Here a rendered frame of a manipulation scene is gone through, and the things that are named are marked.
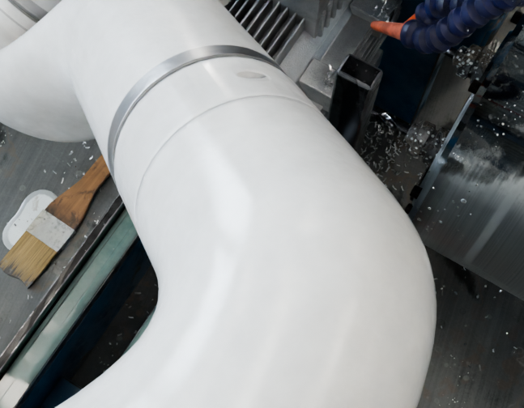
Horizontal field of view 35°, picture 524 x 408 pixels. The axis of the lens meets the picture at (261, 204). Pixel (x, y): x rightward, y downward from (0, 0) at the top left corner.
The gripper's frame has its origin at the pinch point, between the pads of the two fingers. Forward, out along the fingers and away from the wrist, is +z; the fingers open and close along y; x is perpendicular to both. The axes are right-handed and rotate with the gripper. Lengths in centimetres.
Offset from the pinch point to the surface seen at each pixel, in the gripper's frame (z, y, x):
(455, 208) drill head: -2.0, 30.3, -5.1
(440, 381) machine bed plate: 20, 39, -25
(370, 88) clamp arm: -16.7, 20.7, 0.6
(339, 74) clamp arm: -16.7, 18.3, 0.4
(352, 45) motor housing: 6.2, 14.0, 3.3
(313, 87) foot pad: 2.0, 13.2, -1.9
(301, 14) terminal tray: 1.3, 9.2, 3.6
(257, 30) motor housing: 0.9, 6.1, 0.3
